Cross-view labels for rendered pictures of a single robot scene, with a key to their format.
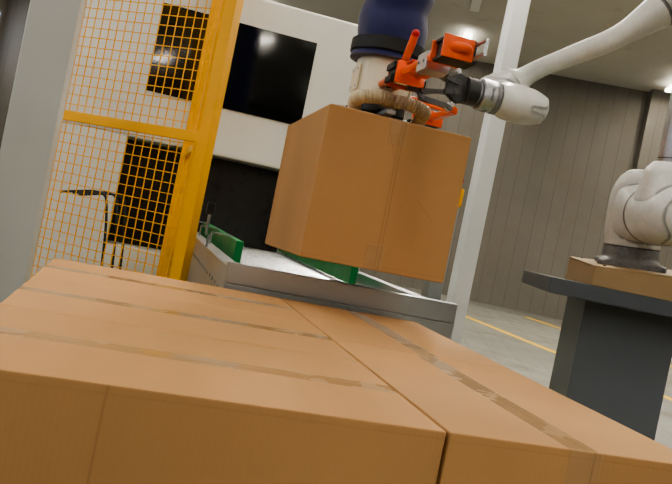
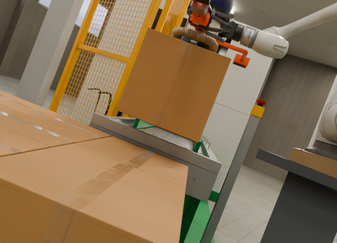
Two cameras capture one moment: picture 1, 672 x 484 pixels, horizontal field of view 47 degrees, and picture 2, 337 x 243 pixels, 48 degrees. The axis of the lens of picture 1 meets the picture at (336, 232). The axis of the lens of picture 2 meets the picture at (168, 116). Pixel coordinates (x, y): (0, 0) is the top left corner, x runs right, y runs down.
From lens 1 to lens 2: 0.81 m
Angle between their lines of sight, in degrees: 18
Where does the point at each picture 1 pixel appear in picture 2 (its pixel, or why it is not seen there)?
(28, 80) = (49, 20)
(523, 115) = (268, 50)
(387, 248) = (167, 115)
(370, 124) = (169, 42)
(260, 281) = (108, 126)
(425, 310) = (200, 162)
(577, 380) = (274, 222)
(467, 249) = not seen: hidden behind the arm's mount
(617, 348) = (304, 207)
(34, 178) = (43, 67)
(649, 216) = (328, 118)
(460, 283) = not seen: hidden behind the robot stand
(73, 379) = not seen: outside the picture
